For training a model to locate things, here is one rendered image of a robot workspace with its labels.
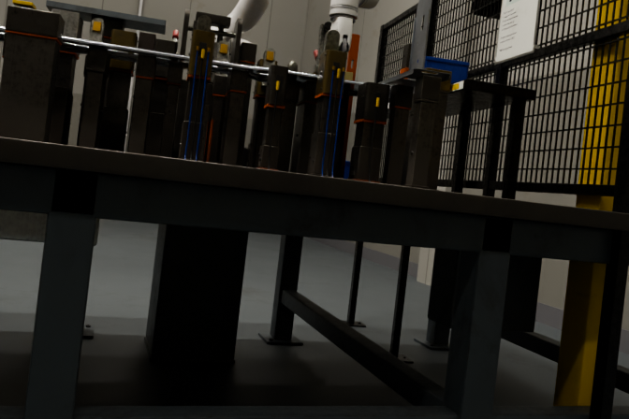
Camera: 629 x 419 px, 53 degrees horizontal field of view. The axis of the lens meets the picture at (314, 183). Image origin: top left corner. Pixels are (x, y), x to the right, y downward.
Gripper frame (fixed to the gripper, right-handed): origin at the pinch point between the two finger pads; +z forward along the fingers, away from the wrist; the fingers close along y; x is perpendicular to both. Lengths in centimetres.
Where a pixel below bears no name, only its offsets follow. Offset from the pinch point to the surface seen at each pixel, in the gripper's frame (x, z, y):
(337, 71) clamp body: -5.3, 4.1, 20.5
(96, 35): -70, -3, -18
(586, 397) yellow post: 60, 79, 48
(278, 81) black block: -20.0, 8.5, 16.3
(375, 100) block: 6.8, 10.0, 18.6
